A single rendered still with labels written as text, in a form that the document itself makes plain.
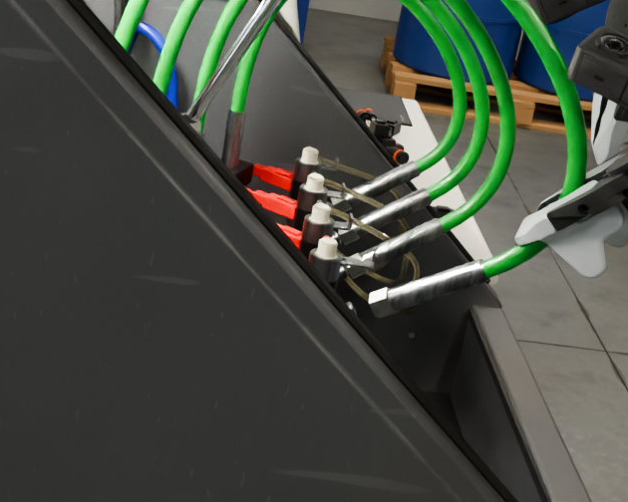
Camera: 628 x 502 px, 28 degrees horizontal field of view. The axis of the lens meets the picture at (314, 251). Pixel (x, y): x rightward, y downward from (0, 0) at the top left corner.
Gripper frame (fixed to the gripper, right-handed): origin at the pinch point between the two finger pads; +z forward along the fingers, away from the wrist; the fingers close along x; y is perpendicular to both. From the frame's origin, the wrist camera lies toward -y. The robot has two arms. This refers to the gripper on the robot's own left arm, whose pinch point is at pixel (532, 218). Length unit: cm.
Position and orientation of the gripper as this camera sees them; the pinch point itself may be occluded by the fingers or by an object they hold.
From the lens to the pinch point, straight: 93.2
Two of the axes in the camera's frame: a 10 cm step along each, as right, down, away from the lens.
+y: 5.8, 8.1, 0.6
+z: -6.0, 3.7, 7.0
